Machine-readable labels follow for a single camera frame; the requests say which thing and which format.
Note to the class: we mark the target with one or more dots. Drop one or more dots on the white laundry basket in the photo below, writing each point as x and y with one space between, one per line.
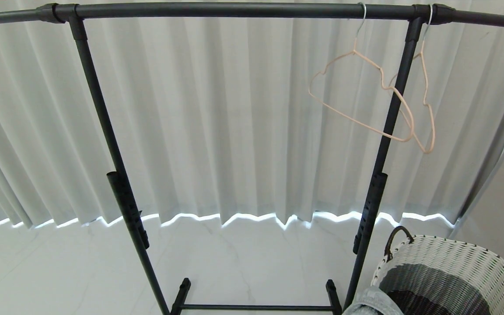
453 253

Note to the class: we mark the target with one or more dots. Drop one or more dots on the pink clothes hanger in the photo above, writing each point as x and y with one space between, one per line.
355 51
432 127

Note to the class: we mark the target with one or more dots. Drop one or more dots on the black clothes rack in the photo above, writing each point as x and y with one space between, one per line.
234 10

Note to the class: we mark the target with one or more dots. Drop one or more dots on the pale grey shorts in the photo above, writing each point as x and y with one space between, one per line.
372 304

